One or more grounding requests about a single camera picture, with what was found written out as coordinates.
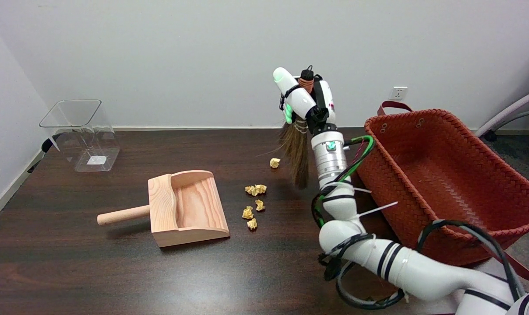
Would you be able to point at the small straw hand broom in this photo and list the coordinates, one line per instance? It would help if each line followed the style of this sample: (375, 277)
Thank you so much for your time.
(297, 157)

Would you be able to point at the white wall socket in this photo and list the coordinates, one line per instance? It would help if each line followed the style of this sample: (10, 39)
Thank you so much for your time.
(398, 93)

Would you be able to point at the red woven basket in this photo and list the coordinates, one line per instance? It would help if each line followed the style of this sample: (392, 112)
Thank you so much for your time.
(444, 175)

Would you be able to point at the clear plastic container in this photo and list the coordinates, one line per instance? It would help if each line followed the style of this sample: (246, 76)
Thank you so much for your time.
(93, 159)

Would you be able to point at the gray chair frame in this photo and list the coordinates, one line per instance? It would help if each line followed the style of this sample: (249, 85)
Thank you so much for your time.
(518, 107)

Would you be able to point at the wooden dustpan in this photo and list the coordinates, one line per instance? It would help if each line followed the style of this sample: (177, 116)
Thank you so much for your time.
(194, 205)

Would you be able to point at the black bar object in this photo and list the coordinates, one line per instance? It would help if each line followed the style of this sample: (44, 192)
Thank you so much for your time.
(47, 145)

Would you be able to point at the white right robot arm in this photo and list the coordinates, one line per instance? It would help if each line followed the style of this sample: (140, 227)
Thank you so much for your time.
(330, 162)

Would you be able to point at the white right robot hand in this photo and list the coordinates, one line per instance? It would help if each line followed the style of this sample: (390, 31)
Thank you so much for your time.
(301, 103)

